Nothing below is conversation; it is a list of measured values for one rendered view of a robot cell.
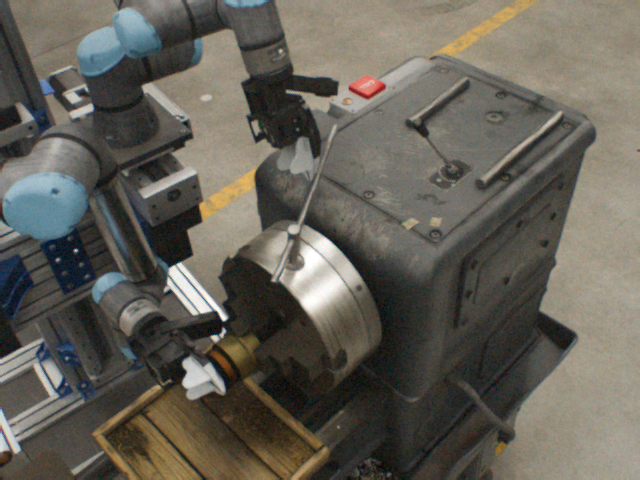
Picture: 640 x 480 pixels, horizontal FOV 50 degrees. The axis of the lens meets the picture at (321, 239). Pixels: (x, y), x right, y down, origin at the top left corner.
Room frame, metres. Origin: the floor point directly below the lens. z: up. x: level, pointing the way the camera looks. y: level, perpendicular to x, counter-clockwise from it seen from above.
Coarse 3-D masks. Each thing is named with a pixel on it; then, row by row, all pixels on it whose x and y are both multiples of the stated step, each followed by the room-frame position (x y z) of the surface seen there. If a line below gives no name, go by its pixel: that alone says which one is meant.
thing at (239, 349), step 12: (228, 336) 0.75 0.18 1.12; (240, 336) 0.75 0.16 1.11; (252, 336) 0.75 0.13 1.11; (216, 348) 0.73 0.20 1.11; (228, 348) 0.72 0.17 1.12; (240, 348) 0.72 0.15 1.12; (252, 348) 0.73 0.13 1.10; (216, 360) 0.70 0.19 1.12; (228, 360) 0.70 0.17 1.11; (240, 360) 0.70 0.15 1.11; (252, 360) 0.71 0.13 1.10; (228, 372) 0.68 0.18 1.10; (240, 372) 0.69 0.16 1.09; (252, 372) 0.71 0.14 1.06; (228, 384) 0.67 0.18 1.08
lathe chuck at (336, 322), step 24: (264, 240) 0.88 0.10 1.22; (264, 264) 0.81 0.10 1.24; (312, 264) 0.81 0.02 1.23; (264, 288) 0.81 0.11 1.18; (288, 288) 0.76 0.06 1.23; (312, 288) 0.76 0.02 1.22; (336, 288) 0.77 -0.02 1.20; (288, 312) 0.76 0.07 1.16; (312, 312) 0.73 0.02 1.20; (336, 312) 0.74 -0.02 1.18; (360, 312) 0.75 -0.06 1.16; (312, 336) 0.72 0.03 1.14; (336, 336) 0.71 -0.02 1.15; (360, 336) 0.73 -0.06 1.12; (360, 360) 0.73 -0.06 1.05; (312, 384) 0.73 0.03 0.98; (336, 384) 0.69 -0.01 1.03
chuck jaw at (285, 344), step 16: (272, 336) 0.75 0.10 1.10; (288, 336) 0.75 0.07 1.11; (256, 352) 0.72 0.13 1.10; (272, 352) 0.72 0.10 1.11; (288, 352) 0.71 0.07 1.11; (304, 352) 0.71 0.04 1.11; (320, 352) 0.70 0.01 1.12; (272, 368) 0.71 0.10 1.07; (288, 368) 0.70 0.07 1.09; (304, 368) 0.68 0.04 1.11; (320, 368) 0.69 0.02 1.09; (336, 368) 0.69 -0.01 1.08
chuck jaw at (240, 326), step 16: (224, 272) 0.85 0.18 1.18; (240, 272) 0.83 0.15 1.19; (224, 288) 0.83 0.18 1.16; (240, 288) 0.81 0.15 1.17; (256, 288) 0.82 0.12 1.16; (224, 304) 0.80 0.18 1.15; (240, 304) 0.79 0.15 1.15; (256, 304) 0.80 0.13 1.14; (240, 320) 0.77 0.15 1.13; (256, 320) 0.78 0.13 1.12
